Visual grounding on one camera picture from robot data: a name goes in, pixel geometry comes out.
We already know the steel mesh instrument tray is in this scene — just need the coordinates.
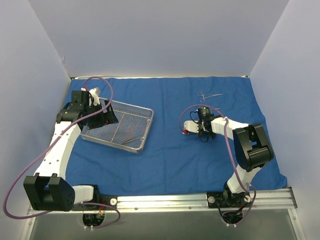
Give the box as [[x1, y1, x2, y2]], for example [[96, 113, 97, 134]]
[[80, 101, 154, 153]]

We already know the steel surgical clamp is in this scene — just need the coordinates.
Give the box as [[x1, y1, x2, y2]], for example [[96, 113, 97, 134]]
[[197, 91, 223, 103]]

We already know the blue surgical cloth wrap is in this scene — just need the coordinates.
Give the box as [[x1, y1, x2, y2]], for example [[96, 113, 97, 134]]
[[37, 76, 288, 197]]

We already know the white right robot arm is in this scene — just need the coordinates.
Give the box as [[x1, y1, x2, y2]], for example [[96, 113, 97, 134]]
[[179, 104, 274, 207]]

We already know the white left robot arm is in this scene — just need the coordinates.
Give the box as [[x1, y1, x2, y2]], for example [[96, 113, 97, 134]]
[[23, 87, 118, 212]]

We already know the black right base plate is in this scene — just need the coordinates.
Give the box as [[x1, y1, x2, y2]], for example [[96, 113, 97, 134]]
[[206, 191, 252, 209]]

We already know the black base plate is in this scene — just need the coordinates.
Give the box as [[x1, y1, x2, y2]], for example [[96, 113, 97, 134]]
[[71, 194, 118, 211], [206, 191, 252, 209]]

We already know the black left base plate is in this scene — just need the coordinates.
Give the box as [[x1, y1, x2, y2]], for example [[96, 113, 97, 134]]
[[71, 194, 118, 211]]

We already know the aluminium front rail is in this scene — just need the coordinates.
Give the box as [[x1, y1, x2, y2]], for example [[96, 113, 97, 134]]
[[30, 188, 298, 214]]

